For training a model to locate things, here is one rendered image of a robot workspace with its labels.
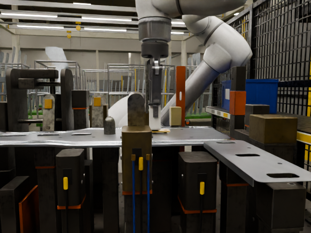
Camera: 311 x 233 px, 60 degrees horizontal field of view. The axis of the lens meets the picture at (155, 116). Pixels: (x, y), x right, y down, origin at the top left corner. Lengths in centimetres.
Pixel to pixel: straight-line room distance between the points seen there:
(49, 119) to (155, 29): 44
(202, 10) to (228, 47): 52
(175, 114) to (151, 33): 29
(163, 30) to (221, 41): 53
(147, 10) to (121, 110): 77
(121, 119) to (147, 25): 77
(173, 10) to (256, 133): 37
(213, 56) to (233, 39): 10
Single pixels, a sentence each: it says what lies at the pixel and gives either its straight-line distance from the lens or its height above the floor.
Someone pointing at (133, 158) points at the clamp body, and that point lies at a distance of 51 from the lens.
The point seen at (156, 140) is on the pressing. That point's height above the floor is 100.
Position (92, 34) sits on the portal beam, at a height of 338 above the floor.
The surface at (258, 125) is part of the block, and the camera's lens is 69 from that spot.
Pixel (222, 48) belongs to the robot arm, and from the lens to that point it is 122.
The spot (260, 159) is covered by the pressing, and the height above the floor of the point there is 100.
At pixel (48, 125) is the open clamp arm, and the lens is 91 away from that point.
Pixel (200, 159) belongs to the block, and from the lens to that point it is 57.
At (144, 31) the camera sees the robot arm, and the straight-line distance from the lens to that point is 73.
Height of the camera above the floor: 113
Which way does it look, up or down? 6 degrees down
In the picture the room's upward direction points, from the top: straight up
